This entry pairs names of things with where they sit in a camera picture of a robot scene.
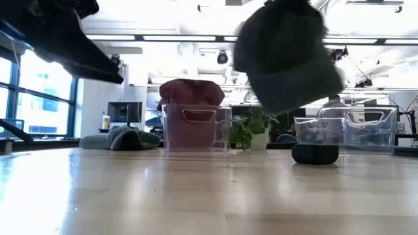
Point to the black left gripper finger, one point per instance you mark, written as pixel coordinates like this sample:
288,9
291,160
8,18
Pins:
94,55
98,75

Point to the maroon knit hat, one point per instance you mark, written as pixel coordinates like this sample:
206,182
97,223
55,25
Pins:
192,91

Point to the dark green baseball cap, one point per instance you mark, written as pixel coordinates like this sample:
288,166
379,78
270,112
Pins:
287,65

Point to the black rounded hat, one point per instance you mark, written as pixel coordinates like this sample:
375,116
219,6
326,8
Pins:
315,155

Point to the black ceiling spotlight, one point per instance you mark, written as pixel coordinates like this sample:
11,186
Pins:
222,58
115,59

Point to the black computer monitor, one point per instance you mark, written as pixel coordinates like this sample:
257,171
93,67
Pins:
125,111

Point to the large window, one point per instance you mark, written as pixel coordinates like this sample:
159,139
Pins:
45,91

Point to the long LED light bar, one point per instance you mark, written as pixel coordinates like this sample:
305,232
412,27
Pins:
179,38

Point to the black diagonal bar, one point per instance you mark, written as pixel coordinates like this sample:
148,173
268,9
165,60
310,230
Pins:
16,131

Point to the green leafy plant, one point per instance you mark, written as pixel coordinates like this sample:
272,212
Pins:
258,122

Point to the white plant pot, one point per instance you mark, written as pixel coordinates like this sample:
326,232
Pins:
259,142

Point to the blue chair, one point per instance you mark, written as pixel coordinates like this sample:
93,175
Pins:
285,138

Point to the small clear plastic bin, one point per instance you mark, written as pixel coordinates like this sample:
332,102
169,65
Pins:
310,132

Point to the small black ceiling fixture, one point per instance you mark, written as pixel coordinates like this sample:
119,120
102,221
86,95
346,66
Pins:
364,84

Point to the large clear plastic bin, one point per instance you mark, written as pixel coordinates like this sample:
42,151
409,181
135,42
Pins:
369,134

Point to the black equipment stand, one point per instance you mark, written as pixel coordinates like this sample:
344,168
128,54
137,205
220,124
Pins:
413,124

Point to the black ceiling camera cluster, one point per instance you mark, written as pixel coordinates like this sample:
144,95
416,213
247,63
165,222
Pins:
339,53

